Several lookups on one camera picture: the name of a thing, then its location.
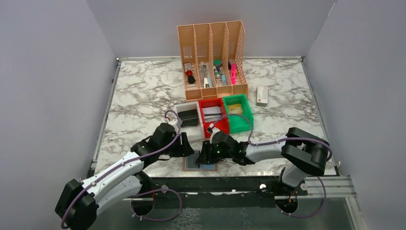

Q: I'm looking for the red black small object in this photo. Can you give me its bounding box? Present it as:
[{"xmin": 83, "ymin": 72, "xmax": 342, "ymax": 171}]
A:
[{"xmin": 185, "ymin": 70, "xmax": 196, "ymax": 84}]

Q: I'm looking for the white plastic bin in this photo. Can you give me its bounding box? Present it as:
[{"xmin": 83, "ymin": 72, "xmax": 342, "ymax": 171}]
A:
[{"xmin": 174, "ymin": 102, "xmax": 205, "ymax": 141}]

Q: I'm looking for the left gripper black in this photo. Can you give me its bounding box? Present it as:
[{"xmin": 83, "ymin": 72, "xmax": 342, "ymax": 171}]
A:
[{"xmin": 159, "ymin": 132, "xmax": 194, "ymax": 157}]

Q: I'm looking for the pink highlighter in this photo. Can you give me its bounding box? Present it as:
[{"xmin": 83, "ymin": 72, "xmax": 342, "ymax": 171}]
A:
[{"xmin": 229, "ymin": 62, "xmax": 237, "ymax": 85}]

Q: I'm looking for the white red small box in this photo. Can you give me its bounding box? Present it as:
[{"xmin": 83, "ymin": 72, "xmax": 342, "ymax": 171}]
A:
[{"xmin": 256, "ymin": 85, "xmax": 268, "ymax": 107}]

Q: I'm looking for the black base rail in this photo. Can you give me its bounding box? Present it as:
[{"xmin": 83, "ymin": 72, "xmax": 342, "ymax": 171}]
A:
[{"xmin": 129, "ymin": 176, "xmax": 307, "ymax": 214}]

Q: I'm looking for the white card stack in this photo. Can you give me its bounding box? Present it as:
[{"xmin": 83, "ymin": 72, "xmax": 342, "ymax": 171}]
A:
[{"xmin": 202, "ymin": 106, "xmax": 222, "ymax": 123}]

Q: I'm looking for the brown leather card holder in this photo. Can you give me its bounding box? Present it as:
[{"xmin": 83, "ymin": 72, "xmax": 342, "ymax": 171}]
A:
[{"xmin": 182, "ymin": 150, "xmax": 218, "ymax": 172}]

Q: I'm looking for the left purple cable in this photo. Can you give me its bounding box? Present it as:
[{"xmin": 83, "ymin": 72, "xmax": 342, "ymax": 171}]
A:
[{"xmin": 60, "ymin": 110, "xmax": 183, "ymax": 230}]

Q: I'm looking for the red plastic bin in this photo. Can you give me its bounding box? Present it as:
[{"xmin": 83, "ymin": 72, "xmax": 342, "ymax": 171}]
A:
[{"xmin": 198, "ymin": 98, "xmax": 229, "ymax": 138}]

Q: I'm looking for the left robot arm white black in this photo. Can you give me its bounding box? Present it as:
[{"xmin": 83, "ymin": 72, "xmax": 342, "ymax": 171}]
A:
[{"xmin": 55, "ymin": 119, "xmax": 194, "ymax": 230}]

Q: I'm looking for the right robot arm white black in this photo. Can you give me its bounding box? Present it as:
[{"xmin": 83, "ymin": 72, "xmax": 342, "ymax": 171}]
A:
[{"xmin": 196, "ymin": 127, "xmax": 332, "ymax": 195}]

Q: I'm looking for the peach desk file organizer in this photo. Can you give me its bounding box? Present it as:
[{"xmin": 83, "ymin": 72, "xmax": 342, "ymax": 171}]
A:
[{"xmin": 177, "ymin": 21, "xmax": 248, "ymax": 102}]

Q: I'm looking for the black card stack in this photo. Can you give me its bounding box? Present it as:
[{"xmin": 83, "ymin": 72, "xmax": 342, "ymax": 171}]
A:
[{"xmin": 178, "ymin": 109, "xmax": 200, "ymax": 127}]

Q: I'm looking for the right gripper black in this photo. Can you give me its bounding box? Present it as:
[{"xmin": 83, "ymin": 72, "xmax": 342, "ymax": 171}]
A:
[{"xmin": 196, "ymin": 140, "xmax": 233, "ymax": 164}]

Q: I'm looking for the green plastic bin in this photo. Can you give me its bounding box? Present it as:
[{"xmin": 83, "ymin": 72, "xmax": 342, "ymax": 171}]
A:
[{"xmin": 223, "ymin": 94, "xmax": 254, "ymax": 134}]

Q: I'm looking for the teal capped marker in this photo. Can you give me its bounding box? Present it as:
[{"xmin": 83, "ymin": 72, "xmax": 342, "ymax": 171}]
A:
[{"xmin": 213, "ymin": 59, "xmax": 222, "ymax": 77}]

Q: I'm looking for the blue white marker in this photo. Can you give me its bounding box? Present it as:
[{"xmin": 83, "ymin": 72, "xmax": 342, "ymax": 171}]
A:
[{"xmin": 221, "ymin": 74, "xmax": 227, "ymax": 86}]

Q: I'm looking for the gold card stack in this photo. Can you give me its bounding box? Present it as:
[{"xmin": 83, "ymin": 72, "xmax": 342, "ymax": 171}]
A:
[{"xmin": 226, "ymin": 103, "xmax": 243, "ymax": 115}]

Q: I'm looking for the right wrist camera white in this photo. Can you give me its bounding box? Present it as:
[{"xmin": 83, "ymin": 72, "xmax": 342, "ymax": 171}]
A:
[{"xmin": 206, "ymin": 124, "xmax": 220, "ymax": 135}]

